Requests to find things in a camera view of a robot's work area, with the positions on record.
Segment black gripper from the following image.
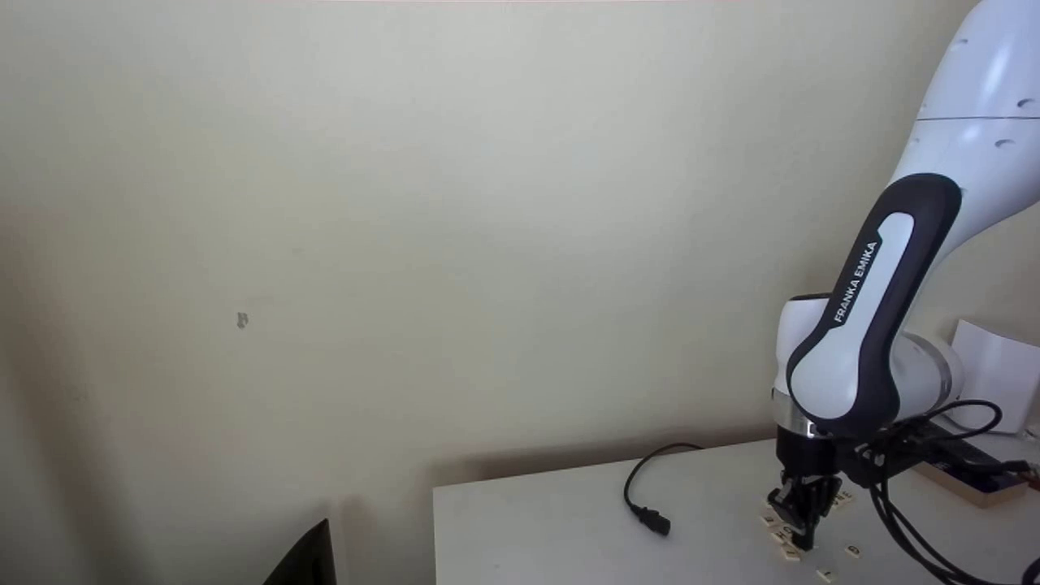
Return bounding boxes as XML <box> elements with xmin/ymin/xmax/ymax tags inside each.
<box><xmin>768</xmin><ymin>429</ymin><xmax>842</xmax><ymax>548</ymax></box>

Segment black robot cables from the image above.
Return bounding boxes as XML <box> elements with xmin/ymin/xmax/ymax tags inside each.
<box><xmin>837</xmin><ymin>397</ymin><xmax>1040</xmax><ymax>585</ymax></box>

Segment black power cable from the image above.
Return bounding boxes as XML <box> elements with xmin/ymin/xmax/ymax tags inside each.
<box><xmin>620</xmin><ymin>439</ymin><xmax>703</xmax><ymax>539</ymax></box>

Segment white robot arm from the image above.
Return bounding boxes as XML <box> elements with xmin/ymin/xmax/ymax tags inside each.
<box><xmin>768</xmin><ymin>0</ymin><xmax>1040</xmax><ymax>547</ymax></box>

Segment dark wooden cabinet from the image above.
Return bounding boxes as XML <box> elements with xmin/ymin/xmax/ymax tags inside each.
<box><xmin>262</xmin><ymin>520</ymin><xmax>336</xmax><ymax>585</ymax></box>

